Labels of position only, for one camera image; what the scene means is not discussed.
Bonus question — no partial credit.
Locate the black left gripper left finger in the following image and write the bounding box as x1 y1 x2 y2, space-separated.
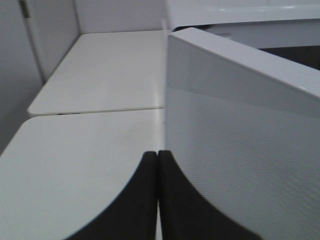
68 151 158 240

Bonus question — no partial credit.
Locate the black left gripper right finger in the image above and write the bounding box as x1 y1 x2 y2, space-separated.
157 150 261 240

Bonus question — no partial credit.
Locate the white microwave door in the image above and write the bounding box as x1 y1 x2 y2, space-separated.
165 27 320 240

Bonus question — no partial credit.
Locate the white microwave oven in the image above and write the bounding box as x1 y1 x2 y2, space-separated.
166 0 320 70

